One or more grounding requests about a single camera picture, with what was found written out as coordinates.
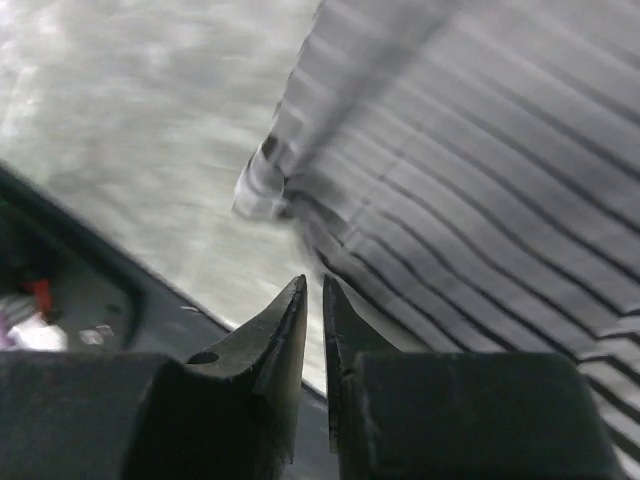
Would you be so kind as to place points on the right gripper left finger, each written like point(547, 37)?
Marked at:
point(229, 412)

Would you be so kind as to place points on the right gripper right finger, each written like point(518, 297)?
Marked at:
point(398, 415)

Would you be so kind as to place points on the striped multicolour tank top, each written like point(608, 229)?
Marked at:
point(470, 169)

